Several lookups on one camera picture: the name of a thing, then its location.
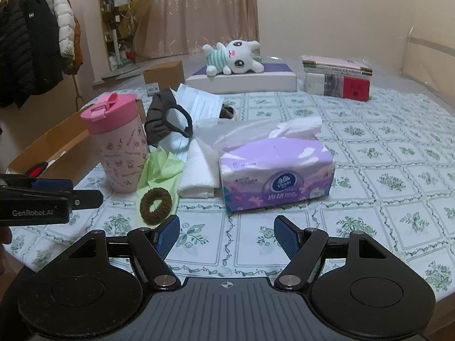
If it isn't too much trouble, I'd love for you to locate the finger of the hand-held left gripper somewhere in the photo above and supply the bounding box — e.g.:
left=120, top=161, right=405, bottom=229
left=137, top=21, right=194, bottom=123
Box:
left=67, top=189, right=104, bottom=210
left=0, top=173, right=75, bottom=196

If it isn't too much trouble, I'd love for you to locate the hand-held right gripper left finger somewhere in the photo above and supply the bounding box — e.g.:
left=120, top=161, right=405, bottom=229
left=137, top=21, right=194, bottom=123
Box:
left=67, top=215, right=182, bottom=290

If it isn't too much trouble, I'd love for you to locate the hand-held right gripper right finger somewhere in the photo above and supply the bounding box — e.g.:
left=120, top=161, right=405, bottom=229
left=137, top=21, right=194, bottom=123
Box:
left=273, top=215, right=388, bottom=290

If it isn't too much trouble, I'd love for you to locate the cream white soft towel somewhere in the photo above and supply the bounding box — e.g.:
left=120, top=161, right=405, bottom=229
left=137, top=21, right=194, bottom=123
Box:
left=177, top=138, right=221, bottom=199

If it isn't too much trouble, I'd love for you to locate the brown knitted scrunchie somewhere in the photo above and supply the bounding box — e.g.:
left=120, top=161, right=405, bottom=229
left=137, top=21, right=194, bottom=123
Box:
left=139, top=188, right=174, bottom=226

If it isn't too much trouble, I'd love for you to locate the open cardboard box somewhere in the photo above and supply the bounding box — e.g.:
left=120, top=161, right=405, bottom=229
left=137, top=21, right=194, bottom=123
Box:
left=7, top=97, right=147, bottom=185

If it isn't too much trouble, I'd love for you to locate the pink printed tumbler cup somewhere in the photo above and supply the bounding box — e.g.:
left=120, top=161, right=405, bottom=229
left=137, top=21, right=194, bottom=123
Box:
left=80, top=92, right=150, bottom=194

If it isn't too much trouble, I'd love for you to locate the purple tissue pack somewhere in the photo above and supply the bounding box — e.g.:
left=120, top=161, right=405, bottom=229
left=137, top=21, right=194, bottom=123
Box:
left=218, top=115, right=336, bottom=215

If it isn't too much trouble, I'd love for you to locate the light green cloth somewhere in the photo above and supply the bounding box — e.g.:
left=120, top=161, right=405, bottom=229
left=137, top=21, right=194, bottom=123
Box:
left=136, top=147, right=185, bottom=226

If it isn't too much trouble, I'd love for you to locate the light blue face mask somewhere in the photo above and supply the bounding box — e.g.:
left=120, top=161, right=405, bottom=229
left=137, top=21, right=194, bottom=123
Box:
left=156, top=133, right=196, bottom=166

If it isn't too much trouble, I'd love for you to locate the wooden coat rack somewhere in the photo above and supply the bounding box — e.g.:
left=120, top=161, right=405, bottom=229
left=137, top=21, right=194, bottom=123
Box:
left=0, top=0, right=89, bottom=111

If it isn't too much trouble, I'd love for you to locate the dark grey face mask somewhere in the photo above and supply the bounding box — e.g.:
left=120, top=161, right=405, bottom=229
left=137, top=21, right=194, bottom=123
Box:
left=144, top=89, right=194, bottom=148

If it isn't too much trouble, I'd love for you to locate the clear plastic bag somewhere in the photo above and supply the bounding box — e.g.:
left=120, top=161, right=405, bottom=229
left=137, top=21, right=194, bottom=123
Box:
left=194, top=117, right=246, bottom=150

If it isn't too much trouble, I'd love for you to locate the floral tablecloth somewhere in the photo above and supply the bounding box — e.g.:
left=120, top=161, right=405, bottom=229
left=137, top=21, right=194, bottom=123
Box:
left=0, top=90, right=455, bottom=308

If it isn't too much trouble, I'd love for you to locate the brown jacket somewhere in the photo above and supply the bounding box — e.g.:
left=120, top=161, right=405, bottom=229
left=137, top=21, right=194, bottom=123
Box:
left=59, top=0, right=84, bottom=76

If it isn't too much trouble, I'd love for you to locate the white face mask stack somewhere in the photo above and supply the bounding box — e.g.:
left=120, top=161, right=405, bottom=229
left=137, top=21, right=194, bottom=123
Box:
left=176, top=83, right=225, bottom=128

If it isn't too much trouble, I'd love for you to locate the black puffer jacket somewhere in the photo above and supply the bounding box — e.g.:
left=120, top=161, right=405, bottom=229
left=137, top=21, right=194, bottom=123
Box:
left=0, top=0, right=37, bottom=109

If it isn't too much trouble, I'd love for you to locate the dark velvet scrunchie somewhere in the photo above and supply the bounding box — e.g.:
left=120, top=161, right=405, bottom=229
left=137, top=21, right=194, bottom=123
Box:
left=218, top=103, right=237, bottom=120

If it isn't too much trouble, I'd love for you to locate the black jacket white label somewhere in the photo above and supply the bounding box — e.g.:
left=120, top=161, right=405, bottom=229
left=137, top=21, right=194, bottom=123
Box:
left=22, top=0, right=65, bottom=95

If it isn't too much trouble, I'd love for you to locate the small closed cardboard box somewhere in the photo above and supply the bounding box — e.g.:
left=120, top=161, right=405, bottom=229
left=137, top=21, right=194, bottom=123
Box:
left=143, top=60, right=186, bottom=96

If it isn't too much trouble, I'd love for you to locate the white upright book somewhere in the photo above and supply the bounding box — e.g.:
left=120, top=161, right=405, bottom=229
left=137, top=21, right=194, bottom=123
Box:
left=305, top=73, right=326, bottom=95

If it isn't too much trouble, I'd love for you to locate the grey patterned book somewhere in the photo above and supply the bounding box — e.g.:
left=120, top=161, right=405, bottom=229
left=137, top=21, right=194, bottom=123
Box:
left=322, top=74, right=345, bottom=99

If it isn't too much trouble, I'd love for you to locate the white puffer jacket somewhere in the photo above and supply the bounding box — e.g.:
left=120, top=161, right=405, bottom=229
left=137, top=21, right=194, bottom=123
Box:
left=45, top=0, right=76, bottom=59

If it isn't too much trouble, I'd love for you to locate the white spine book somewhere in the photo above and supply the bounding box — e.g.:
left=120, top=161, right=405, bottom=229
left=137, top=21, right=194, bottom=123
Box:
left=303, top=65, right=373, bottom=78

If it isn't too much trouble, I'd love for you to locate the wooden bookshelf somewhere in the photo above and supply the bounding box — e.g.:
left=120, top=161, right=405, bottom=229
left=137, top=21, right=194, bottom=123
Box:
left=96, top=0, right=140, bottom=72

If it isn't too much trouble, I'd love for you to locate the white plush bunny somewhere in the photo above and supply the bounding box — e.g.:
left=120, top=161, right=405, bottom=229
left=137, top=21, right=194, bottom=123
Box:
left=202, top=40, right=265, bottom=76

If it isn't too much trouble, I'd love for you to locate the plastic covered standing fan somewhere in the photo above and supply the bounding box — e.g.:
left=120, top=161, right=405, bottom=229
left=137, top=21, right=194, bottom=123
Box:
left=119, top=0, right=161, bottom=65

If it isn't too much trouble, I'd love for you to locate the beige patterned curtain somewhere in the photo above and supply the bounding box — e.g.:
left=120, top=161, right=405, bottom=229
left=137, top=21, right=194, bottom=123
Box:
left=133, top=0, right=261, bottom=59

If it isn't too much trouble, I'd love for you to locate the red handled tool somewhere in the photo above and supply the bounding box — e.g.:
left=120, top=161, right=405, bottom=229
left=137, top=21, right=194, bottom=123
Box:
left=28, top=162, right=49, bottom=179

